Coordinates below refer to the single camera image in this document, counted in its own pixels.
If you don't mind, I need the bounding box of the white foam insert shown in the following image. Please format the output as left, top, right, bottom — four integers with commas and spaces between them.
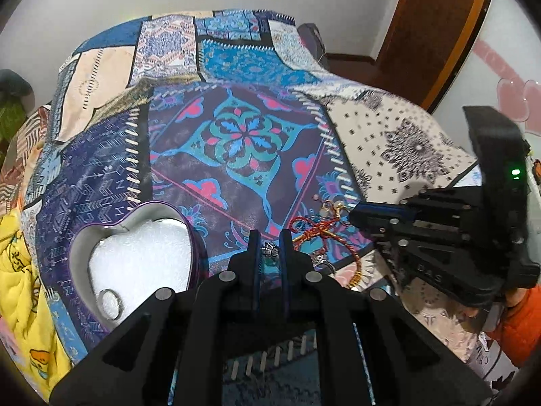
89, 219, 191, 331

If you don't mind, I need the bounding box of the small silver pendant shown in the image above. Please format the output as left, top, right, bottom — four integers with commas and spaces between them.
310, 251, 334, 272

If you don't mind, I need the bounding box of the gold chain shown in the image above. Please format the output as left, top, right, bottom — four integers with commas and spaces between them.
347, 243, 375, 292

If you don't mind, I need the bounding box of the striped orange white cloth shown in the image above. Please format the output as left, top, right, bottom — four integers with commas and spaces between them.
0, 106, 55, 204

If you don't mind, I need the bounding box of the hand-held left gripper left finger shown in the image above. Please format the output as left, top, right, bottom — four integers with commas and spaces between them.
48, 229, 263, 406

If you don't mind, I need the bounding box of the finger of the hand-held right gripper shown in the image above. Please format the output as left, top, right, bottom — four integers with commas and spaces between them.
357, 189, 487, 221
349, 211, 505, 307

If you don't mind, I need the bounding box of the red knotted cord bracelet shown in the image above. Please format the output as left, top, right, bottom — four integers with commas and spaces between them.
291, 216, 356, 258

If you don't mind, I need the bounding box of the person's right forearm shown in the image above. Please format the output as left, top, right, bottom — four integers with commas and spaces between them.
486, 285, 541, 368

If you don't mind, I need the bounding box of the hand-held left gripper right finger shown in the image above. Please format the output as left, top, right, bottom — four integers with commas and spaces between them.
279, 229, 494, 406

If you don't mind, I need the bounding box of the wooden door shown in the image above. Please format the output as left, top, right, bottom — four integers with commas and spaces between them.
372, 0, 497, 113

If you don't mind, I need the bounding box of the frosted glass wardrobe door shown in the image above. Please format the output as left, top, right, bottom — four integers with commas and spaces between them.
423, 0, 541, 170

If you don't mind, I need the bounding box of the silver ring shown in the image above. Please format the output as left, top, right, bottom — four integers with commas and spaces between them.
98, 288, 124, 320

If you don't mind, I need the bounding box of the purple bag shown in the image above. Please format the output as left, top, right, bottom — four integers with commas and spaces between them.
296, 23, 330, 68

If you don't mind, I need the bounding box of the yellow cartoon blanket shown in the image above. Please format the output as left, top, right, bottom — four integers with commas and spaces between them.
0, 203, 72, 402

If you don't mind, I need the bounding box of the white printed cloth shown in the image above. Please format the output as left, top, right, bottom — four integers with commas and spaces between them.
465, 330, 520, 390

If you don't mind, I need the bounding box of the patchwork printed blanket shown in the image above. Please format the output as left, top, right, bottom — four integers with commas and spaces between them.
21, 8, 499, 406

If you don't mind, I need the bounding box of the pink cartoon sticker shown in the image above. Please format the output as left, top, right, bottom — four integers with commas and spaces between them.
471, 38, 541, 123

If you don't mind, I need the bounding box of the heart-shaped tin box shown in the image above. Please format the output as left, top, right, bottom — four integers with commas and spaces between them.
68, 201, 210, 333

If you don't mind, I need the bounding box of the green patterned cloth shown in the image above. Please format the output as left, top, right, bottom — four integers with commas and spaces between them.
0, 93, 30, 144

